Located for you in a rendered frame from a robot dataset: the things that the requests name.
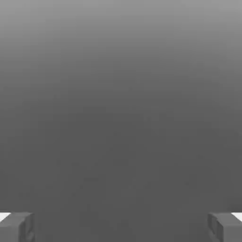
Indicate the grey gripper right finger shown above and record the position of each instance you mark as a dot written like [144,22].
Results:
[226,228]

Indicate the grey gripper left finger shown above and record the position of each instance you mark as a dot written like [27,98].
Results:
[15,228]

